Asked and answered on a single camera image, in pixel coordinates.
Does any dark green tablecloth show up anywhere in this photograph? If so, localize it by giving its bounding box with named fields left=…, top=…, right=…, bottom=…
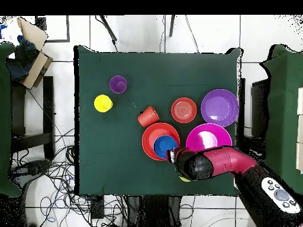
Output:
left=74, top=45, right=243, bottom=197

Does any black pedestal foot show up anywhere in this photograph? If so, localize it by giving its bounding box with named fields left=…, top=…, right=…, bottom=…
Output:
left=9, top=159, right=51, bottom=187

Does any purple cup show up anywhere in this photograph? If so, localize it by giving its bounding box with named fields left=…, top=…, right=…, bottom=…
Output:
left=109, top=75, right=128, bottom=95

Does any green-covered side table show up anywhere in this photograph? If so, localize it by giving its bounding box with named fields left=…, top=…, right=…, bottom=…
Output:
left=257, top=44, right=303, bottom=190
left=0, top=41, right=22, bottom=198

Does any dark blue cloth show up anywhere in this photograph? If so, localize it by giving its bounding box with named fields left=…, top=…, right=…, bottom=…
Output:
left=5, top=35, right=40, bottom=82

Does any large orange bowl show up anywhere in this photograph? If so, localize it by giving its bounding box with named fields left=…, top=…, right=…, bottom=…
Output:
left=141, top=122, right=180, bottom=161

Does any small blue bowl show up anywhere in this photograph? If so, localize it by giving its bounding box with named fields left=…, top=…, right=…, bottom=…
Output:
left=153, top=135, right=178, bottom=159

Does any black box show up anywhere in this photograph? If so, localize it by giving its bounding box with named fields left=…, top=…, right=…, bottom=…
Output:
left=250, top=79, right=270, bottom=138

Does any orange cup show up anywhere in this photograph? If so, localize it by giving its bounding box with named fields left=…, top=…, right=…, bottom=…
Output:
left=137, top=105, right=160, bottom=128

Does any bright yellow cup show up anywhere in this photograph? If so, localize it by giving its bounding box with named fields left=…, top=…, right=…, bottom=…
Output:
left=94, top=94, right=114, bottom=114

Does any cardboard box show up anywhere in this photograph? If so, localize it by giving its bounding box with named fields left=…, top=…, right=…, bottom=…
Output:
left=5, top=17, right=54, bottom=90

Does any large pink bowl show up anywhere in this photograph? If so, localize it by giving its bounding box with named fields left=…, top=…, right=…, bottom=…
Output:
left=185, top=122, right=233, bottom=152

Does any black stool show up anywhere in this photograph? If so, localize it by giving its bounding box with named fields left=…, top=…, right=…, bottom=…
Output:
left=10, top=75, right=56, bottom=160

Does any tangle of floor cables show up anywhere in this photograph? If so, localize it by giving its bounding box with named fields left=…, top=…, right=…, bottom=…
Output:
left=10, top=127, right=133, bottom=227

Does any purple bowl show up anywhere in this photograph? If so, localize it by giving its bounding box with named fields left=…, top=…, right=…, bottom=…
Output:
left=200, top=89, right=240, bottom=128

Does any small orange bowl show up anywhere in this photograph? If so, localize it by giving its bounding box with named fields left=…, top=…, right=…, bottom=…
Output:
left=170, top=97, right=198, bottom=124

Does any black square frame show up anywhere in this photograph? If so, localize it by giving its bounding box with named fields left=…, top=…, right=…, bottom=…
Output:
left=35, top=15, right=70, bottom=43

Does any white box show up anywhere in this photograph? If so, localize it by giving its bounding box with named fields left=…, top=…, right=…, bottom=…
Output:
left=296, top=87, right=303, bottom=116
left=296, top=115, right=303, bottom=143

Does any black tripod leg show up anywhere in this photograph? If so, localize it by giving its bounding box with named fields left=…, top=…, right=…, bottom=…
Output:
left=95, top=15, right=118, bottom=51
left=169, top=14, right=176, bottom=38

